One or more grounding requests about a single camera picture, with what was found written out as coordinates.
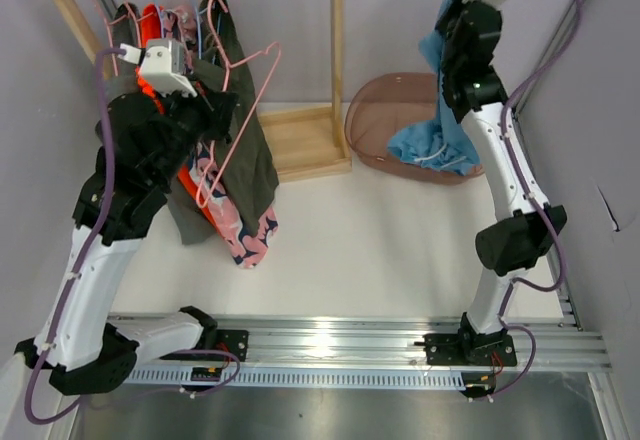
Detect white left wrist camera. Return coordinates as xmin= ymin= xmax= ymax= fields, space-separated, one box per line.
xmin=119 ymin=38 xmax=198 ymax=97

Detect blue hanger of olive shorts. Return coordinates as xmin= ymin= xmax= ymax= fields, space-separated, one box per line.
xmin=188 ymin=0 xmax=221 ymax=58

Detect pink navy patterned shorts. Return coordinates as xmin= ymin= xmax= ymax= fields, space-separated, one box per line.
xmin=185 ymin=0 xmax=279 ymax=268

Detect aluminium mounting rail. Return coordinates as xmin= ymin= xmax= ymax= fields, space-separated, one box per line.
xmin=218 ymin=315 xmax=612 ymax=372

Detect pink hanger of blue shorts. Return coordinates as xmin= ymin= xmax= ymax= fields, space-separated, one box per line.
xmin=195 ymin=0 xmax=284 ymax=209

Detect slotted grey cable duct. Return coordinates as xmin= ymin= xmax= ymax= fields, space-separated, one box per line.
xmin=125 ymin=365 xmax=475 ymax=391

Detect bright orange shorts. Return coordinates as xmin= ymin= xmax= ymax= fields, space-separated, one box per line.
xmin=138 ymin=4 xmax=217 ymax=244

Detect brown translucent plastic basket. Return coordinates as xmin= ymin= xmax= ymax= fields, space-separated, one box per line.
xmin=344 ymin=72 xmax=484 ymax=186

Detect dark olive green shorts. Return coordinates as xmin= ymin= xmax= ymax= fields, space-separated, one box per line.
xmin=192 ymin=0 xmax=280 ymax=236

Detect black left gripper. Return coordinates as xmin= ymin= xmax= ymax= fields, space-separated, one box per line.
xmin=151 ymin=73 xmax=239 ymax=187

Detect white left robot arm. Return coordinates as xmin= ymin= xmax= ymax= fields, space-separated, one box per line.
xmin=16 ymin=83 xmax=238 ymax=396

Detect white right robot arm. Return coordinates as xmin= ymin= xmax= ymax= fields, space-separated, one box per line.
xmin=436 ymin=0 xmax=567 ymax=364

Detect light blue shorts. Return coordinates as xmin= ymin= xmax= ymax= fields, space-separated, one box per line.
xmin=387 ymin=28 xmax=480 ymax=176

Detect pink hanger of orange shorts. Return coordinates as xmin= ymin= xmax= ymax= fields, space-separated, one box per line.
xmin=122 ymin=0 xmax=140 ymax=29

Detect grey shorts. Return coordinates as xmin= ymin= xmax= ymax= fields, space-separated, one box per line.
xmin=105 ymin=3 xmax=215 ymax=246

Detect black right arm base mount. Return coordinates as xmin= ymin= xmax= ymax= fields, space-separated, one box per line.
xmin=414 ymin=313 xmax=517 ymax=367

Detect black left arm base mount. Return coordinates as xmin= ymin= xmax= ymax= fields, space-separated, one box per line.
xmin=190 ymin=329 xmax=249 ymax=362

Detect wooden clothes rack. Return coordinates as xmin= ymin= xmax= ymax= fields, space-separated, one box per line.
xmin=52 ymin=0 xmax=351 ymax=182

